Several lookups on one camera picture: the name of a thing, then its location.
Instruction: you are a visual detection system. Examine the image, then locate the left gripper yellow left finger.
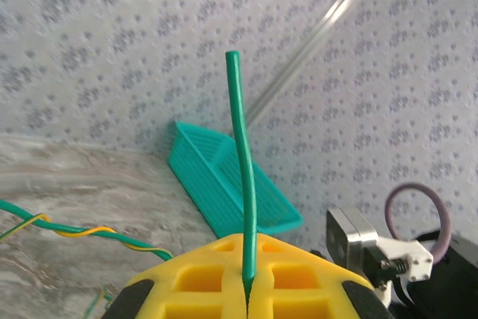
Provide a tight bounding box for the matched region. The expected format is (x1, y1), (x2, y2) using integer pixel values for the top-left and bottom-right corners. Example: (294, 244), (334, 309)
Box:
(106, 233), (250, 319)

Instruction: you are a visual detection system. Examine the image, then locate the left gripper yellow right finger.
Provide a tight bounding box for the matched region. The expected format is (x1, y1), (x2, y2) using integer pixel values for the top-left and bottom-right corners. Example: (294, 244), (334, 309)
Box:
(246, 233), (394, 319)

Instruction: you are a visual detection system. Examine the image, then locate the green cable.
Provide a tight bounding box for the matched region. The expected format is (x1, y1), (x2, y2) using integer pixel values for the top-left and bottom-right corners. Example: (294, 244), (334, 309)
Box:
(0, 51), (259, 300)
(84, 288), (113, 319)

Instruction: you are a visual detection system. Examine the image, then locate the yellow cable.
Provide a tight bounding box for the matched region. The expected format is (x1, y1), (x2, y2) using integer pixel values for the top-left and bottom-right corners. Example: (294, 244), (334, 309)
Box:
(0, 214), (175, 260)

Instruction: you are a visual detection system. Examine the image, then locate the teal plastic basket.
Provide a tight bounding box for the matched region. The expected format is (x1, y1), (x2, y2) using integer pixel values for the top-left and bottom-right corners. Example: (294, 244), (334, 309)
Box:
(167, 120), (304, 240)

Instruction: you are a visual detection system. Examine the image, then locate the aluminium frame post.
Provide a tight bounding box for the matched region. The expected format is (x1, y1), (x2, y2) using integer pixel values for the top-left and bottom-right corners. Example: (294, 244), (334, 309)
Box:
(244, 0), (395, 128)

